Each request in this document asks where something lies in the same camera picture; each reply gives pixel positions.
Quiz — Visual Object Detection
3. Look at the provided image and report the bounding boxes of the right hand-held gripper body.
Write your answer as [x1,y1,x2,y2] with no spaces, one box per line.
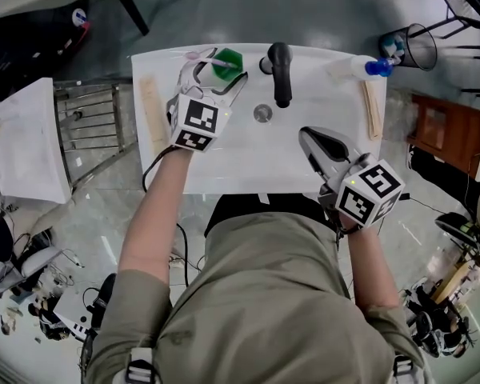
[314,153,406,229]

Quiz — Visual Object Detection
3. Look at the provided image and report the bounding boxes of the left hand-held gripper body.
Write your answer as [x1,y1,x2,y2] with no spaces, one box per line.
[166,62,234,153]

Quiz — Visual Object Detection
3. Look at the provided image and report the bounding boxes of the green cup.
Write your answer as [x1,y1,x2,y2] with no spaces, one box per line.
[210,47,244,83]

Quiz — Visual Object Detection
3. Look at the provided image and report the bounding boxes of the person's right forearm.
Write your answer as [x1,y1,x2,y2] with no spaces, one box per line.
[338,221,402,310]

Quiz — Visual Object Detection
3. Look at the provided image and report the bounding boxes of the person's left forearm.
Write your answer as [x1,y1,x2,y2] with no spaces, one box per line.
[118,145,195,284]

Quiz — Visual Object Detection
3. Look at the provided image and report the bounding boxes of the metal sink drain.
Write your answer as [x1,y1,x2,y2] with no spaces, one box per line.
[253,103,274,124]

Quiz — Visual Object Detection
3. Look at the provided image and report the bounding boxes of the white sink counter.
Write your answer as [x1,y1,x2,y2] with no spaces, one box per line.
[130,42,388,194]

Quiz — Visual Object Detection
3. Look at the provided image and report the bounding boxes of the pink toothbrush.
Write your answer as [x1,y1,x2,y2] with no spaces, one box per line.
[170,49,239,70]

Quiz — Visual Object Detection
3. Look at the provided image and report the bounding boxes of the black faucet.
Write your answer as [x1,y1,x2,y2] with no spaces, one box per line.
[258,42,294,109]

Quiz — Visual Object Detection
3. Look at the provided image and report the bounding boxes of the wooden strip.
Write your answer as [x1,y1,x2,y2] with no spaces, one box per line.
[138,75,170,145]
[361,79,384,141]

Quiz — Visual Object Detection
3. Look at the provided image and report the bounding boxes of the white blue-capped spray bottle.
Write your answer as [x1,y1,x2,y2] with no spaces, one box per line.
[325,54,394,83]

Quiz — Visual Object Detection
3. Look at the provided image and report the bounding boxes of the person's black trousers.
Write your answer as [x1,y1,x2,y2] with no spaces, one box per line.
[203,193,338,238]

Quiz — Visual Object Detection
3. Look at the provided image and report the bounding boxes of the black chair leg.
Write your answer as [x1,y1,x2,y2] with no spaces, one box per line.
[102,0,204,37]

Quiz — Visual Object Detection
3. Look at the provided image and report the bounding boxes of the brown wooden cabinet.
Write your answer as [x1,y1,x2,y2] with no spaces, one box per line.
[406,93,480,180]

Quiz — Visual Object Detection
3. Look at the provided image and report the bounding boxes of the metal rack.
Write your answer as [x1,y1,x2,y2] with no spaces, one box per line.
[53,79,139,192]

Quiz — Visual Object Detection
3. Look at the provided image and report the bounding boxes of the person's olive shirt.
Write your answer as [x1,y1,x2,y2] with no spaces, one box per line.
[81,211,438,384]

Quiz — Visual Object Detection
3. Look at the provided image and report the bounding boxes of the white basin slab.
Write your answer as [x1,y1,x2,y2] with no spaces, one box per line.
[0,77,73,205]

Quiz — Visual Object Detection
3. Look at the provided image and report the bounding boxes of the black bag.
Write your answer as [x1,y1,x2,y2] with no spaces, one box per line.
[0,0,94,108]

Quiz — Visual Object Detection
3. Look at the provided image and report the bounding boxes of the black mesh chair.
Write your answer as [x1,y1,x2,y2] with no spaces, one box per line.
[429,0,480,95]

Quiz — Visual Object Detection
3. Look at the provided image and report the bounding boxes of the thin black cable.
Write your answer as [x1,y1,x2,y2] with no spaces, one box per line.
[398,192,438,216]

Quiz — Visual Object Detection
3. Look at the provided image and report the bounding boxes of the black wire mesh bin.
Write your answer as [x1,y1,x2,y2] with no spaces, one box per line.
[378,22,438,72]

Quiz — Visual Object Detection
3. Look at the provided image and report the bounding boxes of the white strap buckle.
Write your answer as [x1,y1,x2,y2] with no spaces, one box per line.
[123,346,162,384]
[390,354,416,380]

